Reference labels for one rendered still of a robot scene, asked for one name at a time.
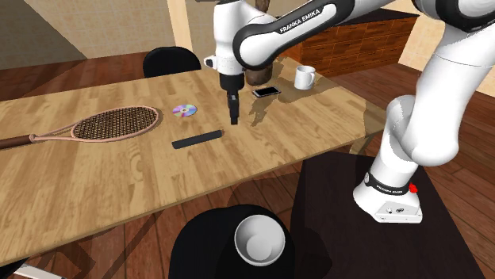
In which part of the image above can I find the brown pot with trunk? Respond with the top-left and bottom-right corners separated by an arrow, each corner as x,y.
244,0 -> 274,87

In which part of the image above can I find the black smartphone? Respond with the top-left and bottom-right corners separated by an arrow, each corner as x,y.
251,86 -> 282,99

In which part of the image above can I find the shiny compact disc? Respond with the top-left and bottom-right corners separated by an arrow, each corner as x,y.
172,103 -> 198,118

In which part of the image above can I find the black chair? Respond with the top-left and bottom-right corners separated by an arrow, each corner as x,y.
142,45 -> 202,79
167,204 -> 297,279

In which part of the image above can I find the black remote control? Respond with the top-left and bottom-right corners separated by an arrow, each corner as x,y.
171,129 -> 224,151

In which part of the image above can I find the white mug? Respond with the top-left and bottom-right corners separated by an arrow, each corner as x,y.
294,65 -> 317,91

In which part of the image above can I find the pink tennis racket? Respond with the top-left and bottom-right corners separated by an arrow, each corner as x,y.
0,105 -> 161,151

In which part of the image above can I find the brown chest of drawers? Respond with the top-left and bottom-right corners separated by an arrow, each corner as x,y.
287,8 -> 421,77

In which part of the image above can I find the wooden table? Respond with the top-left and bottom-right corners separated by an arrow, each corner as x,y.
0,57 -> 388,269

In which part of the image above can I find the white bowl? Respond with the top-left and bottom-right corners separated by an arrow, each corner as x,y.
233,214 -> 286,267

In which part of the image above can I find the dark robot stand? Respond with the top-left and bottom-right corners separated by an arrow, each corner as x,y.
290,150 -> 486,279

